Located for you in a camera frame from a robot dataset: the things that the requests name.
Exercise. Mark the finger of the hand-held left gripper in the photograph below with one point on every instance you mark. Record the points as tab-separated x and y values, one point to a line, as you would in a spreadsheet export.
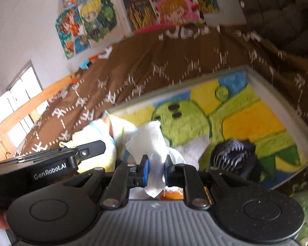
91	150

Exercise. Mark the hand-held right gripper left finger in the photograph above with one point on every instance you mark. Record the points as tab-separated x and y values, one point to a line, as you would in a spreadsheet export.
145	170

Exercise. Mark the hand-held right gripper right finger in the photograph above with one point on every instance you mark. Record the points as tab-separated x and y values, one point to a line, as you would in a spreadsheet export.
167	170

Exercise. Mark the striped sock with yellow cuff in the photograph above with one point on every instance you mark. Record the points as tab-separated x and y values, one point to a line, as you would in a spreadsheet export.
97	135

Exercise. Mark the white cloth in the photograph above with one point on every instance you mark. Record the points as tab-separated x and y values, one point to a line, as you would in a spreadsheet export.
192	148
148	138

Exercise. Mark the black and white striped sock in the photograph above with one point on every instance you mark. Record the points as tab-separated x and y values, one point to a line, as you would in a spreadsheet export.
228	153

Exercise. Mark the grey tray with dinosaur drawing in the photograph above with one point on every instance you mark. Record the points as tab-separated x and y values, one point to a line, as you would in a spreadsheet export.
246	123

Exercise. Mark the orange and white medicine box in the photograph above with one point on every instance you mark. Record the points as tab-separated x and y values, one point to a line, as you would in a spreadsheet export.
170	193

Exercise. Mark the window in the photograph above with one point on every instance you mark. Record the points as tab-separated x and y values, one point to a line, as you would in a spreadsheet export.
23	87

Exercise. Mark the brown printed blanket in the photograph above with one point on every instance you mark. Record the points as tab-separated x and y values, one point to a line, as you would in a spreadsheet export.
169	61

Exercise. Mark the brown quilted jacket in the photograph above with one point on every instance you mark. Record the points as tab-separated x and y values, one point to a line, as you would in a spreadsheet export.
272	5

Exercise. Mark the wooden bed rail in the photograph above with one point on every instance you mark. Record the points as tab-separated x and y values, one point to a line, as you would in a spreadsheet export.
28	102

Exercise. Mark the orange-haired figures wall poster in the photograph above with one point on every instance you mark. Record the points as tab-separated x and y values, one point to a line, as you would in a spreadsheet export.
66	35

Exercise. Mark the blond figure wall poster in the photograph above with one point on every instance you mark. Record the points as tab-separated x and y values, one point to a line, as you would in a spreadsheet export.
97	18

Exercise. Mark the pink cartoon face wall poster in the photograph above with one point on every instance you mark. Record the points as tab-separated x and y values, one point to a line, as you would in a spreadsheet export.
172	7

